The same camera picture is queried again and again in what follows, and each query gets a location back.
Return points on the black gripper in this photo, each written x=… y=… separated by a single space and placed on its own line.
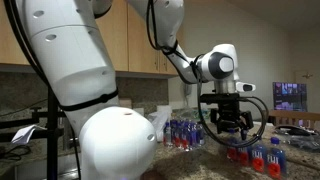
x=229 y=113

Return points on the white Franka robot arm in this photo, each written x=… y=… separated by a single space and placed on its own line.
x=83 y=66

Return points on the shrink-wrapped water bottle pack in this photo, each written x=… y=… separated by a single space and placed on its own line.
x=183 y=135

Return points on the wooden dining chair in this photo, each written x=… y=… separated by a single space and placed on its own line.
x=293 y=115

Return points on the television screen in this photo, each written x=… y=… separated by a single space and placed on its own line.
x=290 y=96

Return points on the white plastic bag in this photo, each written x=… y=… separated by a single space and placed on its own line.
x=159 y=121

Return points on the clear plastic bag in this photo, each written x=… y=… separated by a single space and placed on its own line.
x=300 y=141

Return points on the black stand pole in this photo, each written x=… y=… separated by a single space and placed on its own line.
x=52 y=133

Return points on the white folded paper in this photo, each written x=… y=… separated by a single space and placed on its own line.
x=25 y=133

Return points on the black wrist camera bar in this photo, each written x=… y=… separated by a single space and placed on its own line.
x=216 y=98

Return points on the wooden wall cabinet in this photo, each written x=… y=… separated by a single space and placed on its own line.
x=140 y=40

